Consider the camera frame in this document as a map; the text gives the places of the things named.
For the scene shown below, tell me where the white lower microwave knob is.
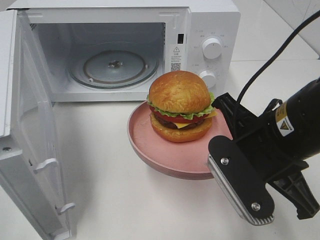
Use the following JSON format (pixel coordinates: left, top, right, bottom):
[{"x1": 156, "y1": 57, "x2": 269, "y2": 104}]
[{"x1": 199, "y1": 70, "x2": 217, "y2": 89}]

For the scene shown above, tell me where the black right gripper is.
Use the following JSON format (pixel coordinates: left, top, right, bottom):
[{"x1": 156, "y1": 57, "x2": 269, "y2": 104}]
[{"x1": 211, "y1": 92, "x2": 320, "y2": 220}]

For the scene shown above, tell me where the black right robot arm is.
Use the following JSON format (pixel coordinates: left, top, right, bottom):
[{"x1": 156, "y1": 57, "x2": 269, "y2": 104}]
[{"x1": 208, "y1": 80, "x2": 320, "y2": 226}]

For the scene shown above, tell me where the white microwave door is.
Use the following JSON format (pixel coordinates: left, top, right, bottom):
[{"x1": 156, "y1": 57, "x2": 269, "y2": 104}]
[{"x1": 0, "y1": 9, "x2": 75, "y2": 240}]

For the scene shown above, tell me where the toy burger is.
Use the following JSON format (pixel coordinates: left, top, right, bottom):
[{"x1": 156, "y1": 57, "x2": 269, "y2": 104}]
[{"x1": 146, "y1": 70, "x2": 216, "y2": 143}]

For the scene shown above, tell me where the pink round plate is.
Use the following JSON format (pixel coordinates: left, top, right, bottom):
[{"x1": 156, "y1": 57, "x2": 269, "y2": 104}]
[{"x1": 127, "y1": 101, "x2": 233, "y2": 180}]

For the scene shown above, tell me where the white microwave knob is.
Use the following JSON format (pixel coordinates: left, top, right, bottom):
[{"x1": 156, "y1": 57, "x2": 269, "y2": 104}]
[
  {"x1": 199, "y1": 70, "x2": 217, "y2": 89},
  {"x1": 201, "y1": 36, "x2": 222, "y2": 60}
]

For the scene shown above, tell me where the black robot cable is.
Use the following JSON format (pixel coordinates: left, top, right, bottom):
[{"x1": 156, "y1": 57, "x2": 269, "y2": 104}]
[{"x1": 236, "y1": 11, "x2": 320, "y2": 103}]

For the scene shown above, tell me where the glass microwave turntable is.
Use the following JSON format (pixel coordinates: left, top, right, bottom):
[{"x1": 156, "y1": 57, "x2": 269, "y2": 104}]
[{"x1": 68, "y1": 41, "x2": 164, "y2": 89}]

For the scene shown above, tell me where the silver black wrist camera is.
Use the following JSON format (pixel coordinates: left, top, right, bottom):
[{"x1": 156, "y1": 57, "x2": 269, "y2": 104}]
[{"x1": 207, "y1": 135, "x2": 275, "y2": 226}]

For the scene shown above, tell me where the white microwave oven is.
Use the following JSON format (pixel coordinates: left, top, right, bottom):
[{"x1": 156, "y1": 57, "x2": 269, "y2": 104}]
[{"x1": 5, "y1": 0, "x2": 241, "y2": 102}]

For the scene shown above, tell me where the white upper microwave knob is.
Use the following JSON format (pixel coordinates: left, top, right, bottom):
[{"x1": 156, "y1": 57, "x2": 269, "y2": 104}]
[{"x1": 201, "y1": 36, "x2": 222, "y2": 60}]

